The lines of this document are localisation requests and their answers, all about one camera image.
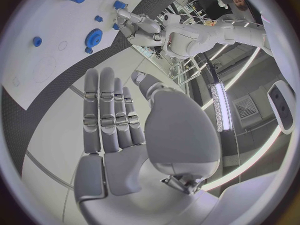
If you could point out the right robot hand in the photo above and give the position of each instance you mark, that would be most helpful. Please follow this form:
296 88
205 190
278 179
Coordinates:
178 127

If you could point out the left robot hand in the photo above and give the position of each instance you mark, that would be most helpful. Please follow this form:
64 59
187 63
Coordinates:
143 25

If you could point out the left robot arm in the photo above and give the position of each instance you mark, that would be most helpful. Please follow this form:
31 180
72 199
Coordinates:
211 35

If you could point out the white task board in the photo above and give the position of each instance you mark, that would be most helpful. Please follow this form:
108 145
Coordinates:
46 22

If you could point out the blue block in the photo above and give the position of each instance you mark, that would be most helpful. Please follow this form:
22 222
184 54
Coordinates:
115 26

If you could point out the blue plug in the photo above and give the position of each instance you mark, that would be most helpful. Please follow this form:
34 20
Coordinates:
119 4

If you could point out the small blue peg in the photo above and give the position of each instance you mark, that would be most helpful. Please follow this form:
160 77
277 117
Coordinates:
98 18

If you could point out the glowing light bar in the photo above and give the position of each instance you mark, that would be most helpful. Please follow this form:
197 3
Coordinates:
222 106

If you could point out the small blue gear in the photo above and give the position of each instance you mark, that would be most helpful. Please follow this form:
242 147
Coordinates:
88 50

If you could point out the short blue cylinder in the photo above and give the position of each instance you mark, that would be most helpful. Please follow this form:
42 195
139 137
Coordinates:
37 41

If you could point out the metal frame rack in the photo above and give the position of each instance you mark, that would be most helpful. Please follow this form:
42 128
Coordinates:
185 71

